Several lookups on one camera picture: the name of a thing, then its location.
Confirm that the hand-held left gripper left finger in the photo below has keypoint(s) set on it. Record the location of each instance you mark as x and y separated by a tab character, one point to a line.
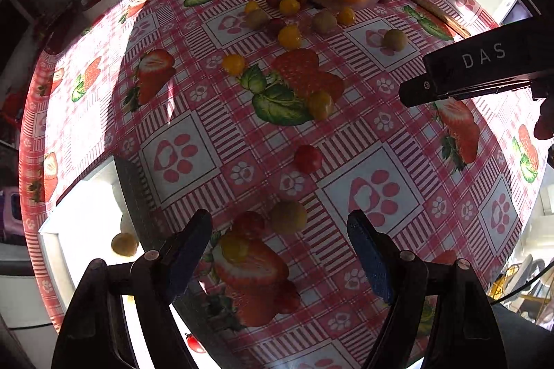
190	254

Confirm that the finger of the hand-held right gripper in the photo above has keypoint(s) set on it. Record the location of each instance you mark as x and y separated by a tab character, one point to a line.
417	92

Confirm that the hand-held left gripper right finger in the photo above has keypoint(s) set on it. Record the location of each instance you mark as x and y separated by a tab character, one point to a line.
368	258

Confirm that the person's right hand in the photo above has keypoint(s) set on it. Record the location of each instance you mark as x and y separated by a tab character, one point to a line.
544	122

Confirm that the yellow cherry tomato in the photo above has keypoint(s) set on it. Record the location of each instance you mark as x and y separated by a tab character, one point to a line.
235	249
252	7
289	37
346	16
320	105
233	64
289	5

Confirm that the green round plum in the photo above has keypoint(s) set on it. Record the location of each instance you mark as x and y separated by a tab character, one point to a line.
394	40
324	21
288	217
256	19

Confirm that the green-brown fruit on tray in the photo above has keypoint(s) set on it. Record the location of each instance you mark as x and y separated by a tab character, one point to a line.
124	244

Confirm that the wooden stick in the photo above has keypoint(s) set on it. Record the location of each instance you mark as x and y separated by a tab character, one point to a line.
433	10

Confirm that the white plastic tray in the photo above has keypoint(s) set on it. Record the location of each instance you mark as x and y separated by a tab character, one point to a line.
82	213

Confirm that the strawberry print checked tablecloth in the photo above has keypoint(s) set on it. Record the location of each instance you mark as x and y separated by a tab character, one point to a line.
242	126

